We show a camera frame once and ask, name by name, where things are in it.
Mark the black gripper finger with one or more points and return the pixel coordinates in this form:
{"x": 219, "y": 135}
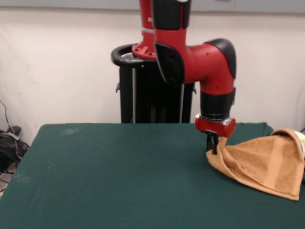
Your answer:
{"x": 209, "y": 142}
{"x": 215, "y": 144}

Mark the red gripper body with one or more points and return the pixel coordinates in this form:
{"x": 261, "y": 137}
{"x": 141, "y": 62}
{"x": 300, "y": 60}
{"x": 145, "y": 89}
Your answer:
{"x": 214, "y": 126}

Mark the orange-brown towel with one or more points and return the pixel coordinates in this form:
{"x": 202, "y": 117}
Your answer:
{"x": 262, "y": 167}

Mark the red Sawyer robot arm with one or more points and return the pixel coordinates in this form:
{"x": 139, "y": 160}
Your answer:
{"x": 202, "y": 62}

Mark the dark green table cloth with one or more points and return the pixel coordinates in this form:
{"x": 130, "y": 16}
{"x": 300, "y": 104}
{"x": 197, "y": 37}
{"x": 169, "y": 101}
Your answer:
{"x": 95, "y": 179}

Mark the small black power brick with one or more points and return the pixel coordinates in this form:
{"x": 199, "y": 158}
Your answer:
{"x": 14, "y": 130}

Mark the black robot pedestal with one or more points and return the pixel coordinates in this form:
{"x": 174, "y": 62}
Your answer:
{"x": 143, "y": 95}

